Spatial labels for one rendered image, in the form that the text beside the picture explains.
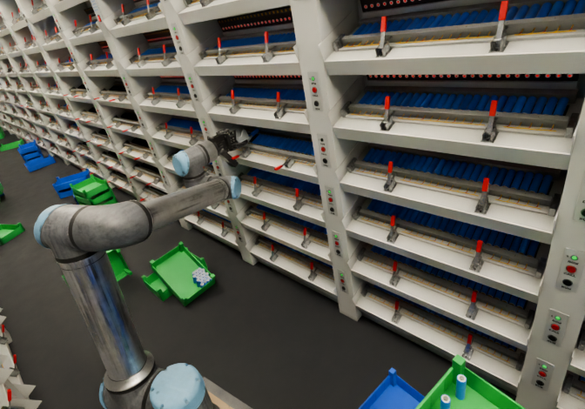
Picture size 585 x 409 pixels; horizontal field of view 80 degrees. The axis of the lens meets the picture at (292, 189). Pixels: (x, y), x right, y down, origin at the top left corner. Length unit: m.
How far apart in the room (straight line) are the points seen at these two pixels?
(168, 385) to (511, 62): 1.22
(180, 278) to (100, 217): 1.16
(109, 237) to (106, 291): 0.21
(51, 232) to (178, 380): 0.57
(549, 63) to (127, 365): 1.30
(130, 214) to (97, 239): 0.09
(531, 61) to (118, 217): 0.96
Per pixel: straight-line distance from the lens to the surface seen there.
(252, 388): 1.56
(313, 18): 1.07
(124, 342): 1.21
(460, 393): 0.91
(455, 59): 0.90
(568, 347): 1.23
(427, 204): 1.07
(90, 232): 0.95
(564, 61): 0.86
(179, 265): 2.09
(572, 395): 1.45
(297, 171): 1.32
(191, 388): 1.22
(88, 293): 1.10
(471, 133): 0.97
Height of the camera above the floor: 1.28
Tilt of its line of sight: 28 degrees down
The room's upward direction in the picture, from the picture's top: 12 degrees counter-clockwise
